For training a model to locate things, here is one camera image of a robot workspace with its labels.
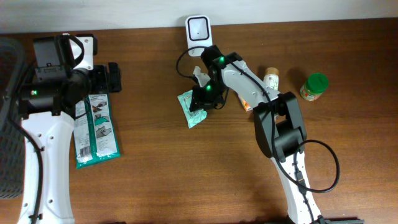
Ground teal wet wipes pack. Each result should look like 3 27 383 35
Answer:
177 90 207 128

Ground orange tissue packet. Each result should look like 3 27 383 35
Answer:
238 95 252 111

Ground green gloves package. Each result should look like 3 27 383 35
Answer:
73 94 121 169

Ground white cosmetic tube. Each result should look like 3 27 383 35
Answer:
263 67 279 90

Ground green lid jar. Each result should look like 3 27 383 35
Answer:
300 73 329 101

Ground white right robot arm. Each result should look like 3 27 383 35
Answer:
189 45 362 223

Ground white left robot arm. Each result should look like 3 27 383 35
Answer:
17 34 122 223

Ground white barcode scanner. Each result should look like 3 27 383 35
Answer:
185 15 213 57

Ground dark grey plastic basket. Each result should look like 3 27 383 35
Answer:
1 37 25 200

